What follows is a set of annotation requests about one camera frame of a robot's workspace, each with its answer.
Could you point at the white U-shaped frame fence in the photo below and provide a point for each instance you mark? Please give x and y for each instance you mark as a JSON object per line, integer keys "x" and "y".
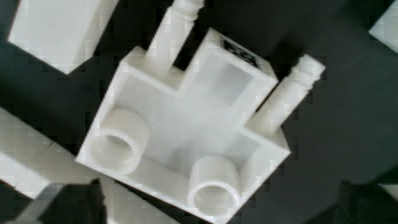
{"x": 38, "y": 164}

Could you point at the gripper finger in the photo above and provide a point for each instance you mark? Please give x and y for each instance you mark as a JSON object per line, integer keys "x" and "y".
{"x": 33, "y": 215}

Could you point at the white chair seat part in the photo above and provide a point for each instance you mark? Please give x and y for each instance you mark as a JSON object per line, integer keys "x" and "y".
{"x": 186, "y": 139}

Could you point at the white chair leg far right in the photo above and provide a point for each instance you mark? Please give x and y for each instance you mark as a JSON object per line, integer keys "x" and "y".
{"x": 385, "y": 29}

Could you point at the white chair leg block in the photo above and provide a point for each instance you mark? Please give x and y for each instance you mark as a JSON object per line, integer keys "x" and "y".
{"x": 58, "y": 30}

